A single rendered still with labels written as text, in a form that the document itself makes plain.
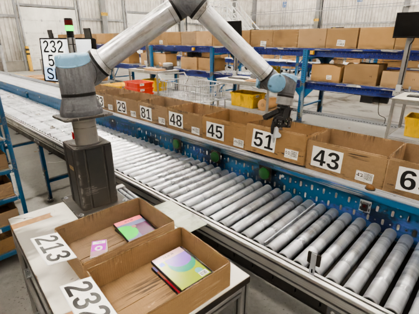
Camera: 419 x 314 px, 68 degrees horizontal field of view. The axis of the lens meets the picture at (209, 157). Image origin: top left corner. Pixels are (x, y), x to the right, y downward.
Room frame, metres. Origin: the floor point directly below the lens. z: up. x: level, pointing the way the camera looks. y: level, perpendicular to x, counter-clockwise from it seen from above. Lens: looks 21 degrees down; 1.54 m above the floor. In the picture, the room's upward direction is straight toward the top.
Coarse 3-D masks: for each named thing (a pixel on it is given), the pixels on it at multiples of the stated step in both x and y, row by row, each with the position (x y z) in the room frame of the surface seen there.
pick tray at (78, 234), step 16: (112, 208) 1.20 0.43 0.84; (128, 208) 1.25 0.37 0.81; (144, 208) 1.26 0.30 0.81; (64, 224) 1.06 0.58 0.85; (80, 224) 1.10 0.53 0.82; (96, 224) 1.15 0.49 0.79; (112, 224) 1.19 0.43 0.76; (160, 224) 1.16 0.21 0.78; (64, 240) 1.05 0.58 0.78; (80, 240) 1.08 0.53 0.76; (112, 240) 1.08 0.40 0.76; (144, 240) 0.99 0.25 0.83; (80, 256) 0.98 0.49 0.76; (112, 256) 0.90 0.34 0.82; (80, 272) 0.85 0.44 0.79
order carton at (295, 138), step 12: (264, 120) 1.96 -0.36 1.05; (252, 132) 1.79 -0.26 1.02; (288, 132) 1.63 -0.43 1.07; (300, 132) 1.89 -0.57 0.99; (312, 132) 1.83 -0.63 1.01; (276, 144) 1.67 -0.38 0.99; (288, 144) 1.62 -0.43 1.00; (300, 144) 1.57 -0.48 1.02; (276, 156) 1.66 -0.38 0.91; (300, 156) 1.56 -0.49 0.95
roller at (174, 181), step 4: (212, 164) 1.94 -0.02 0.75; (200, 168) 1.87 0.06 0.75; (204, 168) 1.88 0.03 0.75; (208, 168) 1.89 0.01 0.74; (212, 168) 1.92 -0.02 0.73; (192, 172) 1.81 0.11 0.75; (196, 172) 1.82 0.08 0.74; (200, 172) 1.84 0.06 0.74; (180, 176) 1.74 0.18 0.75; (184, 176) 1.75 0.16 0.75; (188, 176) 1.77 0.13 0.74; (192, 176) 1.78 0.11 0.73; (172, 180) 1.69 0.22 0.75; (176, 180) 1.70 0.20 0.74; (180, 180) 1.71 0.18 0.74; (184, 180) 1.73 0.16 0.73; (160, 184) 1.63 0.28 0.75; (164, 184) 1.64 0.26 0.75; (168, 184) 1.65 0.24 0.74; (172, 184) 1.67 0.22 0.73; (152, 188) 1.61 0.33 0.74; (156, 188) 1.59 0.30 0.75; (160, 188) 1.60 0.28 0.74; (164, 188) 1.62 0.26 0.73
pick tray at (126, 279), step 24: (168, 240) 1.01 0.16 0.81; (192, 240) 1.00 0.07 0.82; (120, 264) 0.88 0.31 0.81; (144, 264) 0.93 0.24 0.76; (216, 264) 0.89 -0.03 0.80; (120, 288) 0.82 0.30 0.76; (144, 288) 0.81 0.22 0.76; (168, 288) 0.81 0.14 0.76; (192, 288) 0.73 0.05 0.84; (216, 288) 0.80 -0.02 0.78; (120, 312) 0.72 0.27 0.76; (144, 312) 0.72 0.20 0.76; (168, 312) 0.67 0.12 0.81
